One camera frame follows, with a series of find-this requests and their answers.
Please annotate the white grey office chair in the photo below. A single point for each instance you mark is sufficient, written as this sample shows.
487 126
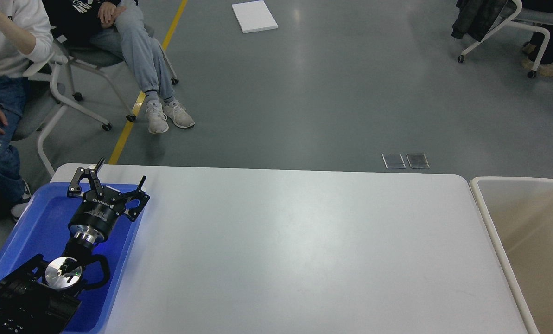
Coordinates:
47 103

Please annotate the grey chair behind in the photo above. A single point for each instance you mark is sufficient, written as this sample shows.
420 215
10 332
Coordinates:
91 59

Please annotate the person in white sweater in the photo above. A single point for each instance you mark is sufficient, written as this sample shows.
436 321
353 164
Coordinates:
25 37

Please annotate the chair with dark jacket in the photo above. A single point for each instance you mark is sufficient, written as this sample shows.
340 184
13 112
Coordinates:
483 18

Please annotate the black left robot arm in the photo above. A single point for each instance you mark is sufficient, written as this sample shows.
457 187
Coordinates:
61 267

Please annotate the blue plastic tray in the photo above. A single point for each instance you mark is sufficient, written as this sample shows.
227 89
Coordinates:
43 230

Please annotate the white flat box on floor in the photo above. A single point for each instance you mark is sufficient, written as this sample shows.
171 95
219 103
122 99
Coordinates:
254 16

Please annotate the person in dark trousers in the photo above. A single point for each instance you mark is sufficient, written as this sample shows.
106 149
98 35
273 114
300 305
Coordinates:
532 48

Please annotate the person in grey jeans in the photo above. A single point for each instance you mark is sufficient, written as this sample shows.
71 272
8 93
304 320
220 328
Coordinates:
117 26

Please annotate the right floor socket plate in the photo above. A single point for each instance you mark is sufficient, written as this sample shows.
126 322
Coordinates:
418 161

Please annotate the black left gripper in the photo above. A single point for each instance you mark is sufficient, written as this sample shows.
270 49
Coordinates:
97 210

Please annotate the floor socket plate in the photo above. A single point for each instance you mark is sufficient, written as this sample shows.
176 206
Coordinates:
393 161
418 161

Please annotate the left floor socket plate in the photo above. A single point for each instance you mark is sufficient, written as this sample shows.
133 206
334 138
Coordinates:
393 161

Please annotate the beige plastic bin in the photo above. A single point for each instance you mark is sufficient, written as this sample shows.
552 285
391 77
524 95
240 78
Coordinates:
518 213

